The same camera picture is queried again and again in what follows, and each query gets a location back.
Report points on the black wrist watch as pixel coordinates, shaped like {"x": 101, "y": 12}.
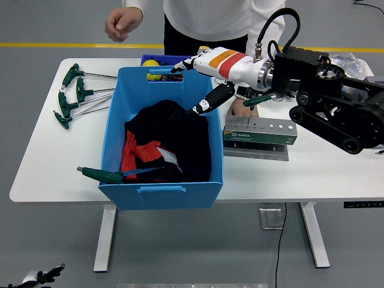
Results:
{"x": 244, "y": 91}

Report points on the light blue plastic storage box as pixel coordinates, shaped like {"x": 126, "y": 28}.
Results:
{"x": 168, "y": 198}

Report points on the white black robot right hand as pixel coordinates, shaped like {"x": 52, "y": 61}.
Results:
{"x": 234, "y": 67}

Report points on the yellow ball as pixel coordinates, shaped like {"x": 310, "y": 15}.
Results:
{"x": 151, "y": 62}

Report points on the dark blue plastic bin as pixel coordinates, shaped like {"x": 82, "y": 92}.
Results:
{"x": 162, "y": 57}

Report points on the green grey hex key holder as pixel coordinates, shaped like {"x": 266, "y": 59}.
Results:
{"x": 261, "y": 138}

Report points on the person's left hand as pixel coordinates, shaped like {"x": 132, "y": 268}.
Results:
{"x": 238, "y": 109}

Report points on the person's right hand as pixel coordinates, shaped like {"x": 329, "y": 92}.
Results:
{"x": 123, "y": 22}

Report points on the black and red clothing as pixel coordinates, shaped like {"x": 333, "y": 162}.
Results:
{"x": 180, "y": 138}

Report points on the metal floor plate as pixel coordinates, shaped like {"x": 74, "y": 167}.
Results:
{"x": 270, "y": 219}

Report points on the white table leg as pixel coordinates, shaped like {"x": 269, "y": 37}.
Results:
{"x": 315, "y": 240}
{"x": 105, "y": 240}

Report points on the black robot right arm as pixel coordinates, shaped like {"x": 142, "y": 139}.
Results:
{"x": 330, "y": 99}

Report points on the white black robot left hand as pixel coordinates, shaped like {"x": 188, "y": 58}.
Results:
{"x": 42, "y": 276}

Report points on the black table control panel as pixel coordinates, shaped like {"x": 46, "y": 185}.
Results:
{"x": 357, "y": 204}

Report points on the person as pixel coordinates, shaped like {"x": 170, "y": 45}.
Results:
{"x": 210, "y": 18}

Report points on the clear plastic parts bag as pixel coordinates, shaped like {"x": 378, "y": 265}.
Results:
{"x": 357, "y": 64}

